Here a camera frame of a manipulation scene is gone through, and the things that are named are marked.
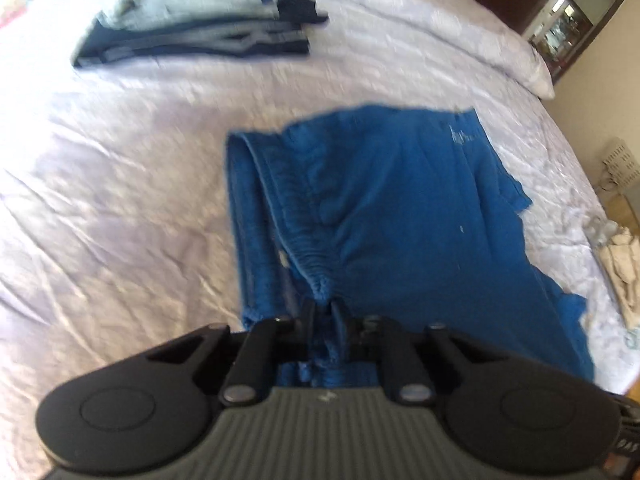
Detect white slotted basket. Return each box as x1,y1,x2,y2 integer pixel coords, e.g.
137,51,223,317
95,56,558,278
601,141,640,192

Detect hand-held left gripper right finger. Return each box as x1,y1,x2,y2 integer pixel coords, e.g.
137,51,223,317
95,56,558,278
330,300,502,406

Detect stack of folded clothes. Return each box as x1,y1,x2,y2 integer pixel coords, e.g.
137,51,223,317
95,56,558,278
72,0,331,70

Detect cream crumpled cloth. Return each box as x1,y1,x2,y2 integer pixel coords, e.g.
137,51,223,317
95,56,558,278
596,229,640,312

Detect blue pants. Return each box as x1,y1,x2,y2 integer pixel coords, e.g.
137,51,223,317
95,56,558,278
225,102,597,390

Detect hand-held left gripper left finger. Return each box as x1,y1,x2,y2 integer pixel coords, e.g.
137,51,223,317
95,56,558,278
146,299,318,407

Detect glass display cabinet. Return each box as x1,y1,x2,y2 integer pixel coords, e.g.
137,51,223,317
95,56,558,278
529,0,597,74

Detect white quilted pillow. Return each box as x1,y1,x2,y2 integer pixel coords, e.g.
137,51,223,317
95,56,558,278
282,0,557,100

